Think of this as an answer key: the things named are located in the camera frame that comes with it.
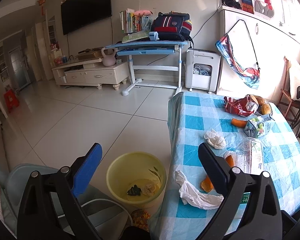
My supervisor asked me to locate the navy red school backpack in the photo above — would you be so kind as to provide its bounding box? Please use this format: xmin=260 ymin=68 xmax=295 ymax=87
xmin=151 ymin=12 xmax=192 ymax=41

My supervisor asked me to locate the black wall television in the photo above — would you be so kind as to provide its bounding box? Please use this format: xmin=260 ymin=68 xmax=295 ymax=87
xmin=61 ymin=0 xmax=112 ymax=35

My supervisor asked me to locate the clear plastic wrapper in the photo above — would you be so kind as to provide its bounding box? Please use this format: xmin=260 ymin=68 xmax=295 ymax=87
xmin=234 ymin=137 xmax=263 ymax=175

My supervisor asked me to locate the cream TV cabinet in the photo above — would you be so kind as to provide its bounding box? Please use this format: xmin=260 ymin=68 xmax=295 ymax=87
xmin=52 ymin=59 xmax=129 ymax=90

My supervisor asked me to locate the small white tissue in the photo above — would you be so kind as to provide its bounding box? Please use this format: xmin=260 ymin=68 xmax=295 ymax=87
xmin=204 ymin=129 xmax=226 ymax=150

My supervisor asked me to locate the wooden chair with cushion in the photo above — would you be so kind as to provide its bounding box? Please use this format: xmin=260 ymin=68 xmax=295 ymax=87
xmin=276 ymin=57 xmax=300 ymax=122

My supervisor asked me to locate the yellow plastic trash bin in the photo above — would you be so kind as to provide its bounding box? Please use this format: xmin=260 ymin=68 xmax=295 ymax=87
xmin=106 ymin=152 xmax=167 ymax=209

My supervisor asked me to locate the colourful kite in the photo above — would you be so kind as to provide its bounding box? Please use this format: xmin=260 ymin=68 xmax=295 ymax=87
xmin=216 ymin=19 xmax=260 ymax=89

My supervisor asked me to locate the row of books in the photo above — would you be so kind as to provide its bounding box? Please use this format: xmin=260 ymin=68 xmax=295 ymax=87
xmin=119 ymin=9 xmax=152 ymax=34

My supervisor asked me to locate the green white juice carton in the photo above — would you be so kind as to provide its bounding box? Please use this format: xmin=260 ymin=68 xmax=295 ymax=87
xmin=243 ymin=114 xmax=275 ymax=139

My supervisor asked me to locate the blue white study desk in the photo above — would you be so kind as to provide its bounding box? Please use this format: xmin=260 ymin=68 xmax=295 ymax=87
xmin=105 ymin=41 xmax=189 ymax=96

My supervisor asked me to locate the pink kettlebell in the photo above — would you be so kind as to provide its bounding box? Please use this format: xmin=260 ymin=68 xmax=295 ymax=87
xmin=101 ymin=48 xmax=117 ymax=67

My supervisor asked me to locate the brown mango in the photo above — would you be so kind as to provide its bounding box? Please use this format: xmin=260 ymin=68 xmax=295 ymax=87
xmin=251 ymin=94 xmax=268 ymax=106

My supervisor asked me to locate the white air purifier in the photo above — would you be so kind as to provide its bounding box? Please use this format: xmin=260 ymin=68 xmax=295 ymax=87
xmin=185 ymin=49 xmax=221 ymax=94

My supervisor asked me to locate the light blue sofa seat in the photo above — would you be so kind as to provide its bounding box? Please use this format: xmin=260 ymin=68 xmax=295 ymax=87
xmin=0 ymin=164 xmax=132 ymax=239

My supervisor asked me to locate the wire fruit basket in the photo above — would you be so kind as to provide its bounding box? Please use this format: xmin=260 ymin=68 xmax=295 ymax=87
xmin=255 ymin=96 xmax=272 ymax=115

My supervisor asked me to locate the blue checkered tablecloth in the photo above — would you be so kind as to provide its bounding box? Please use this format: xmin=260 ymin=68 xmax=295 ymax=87
xmin=148 ymin=92 xmax=300 ymax=239

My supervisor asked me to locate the orange peel piece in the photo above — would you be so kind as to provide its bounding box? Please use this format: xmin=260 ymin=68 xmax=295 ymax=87
xmin=200 ymin=155 xmax=234 ymax=193

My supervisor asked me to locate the red snack bag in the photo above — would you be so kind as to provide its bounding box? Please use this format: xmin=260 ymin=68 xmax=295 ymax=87
xmin=224 ymin=94 xmax=259 ymax=117

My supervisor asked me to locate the long orange peel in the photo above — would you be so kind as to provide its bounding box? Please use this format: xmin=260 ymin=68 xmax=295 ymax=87
xmin=231 ymin=118 xmax=247 ymax=128

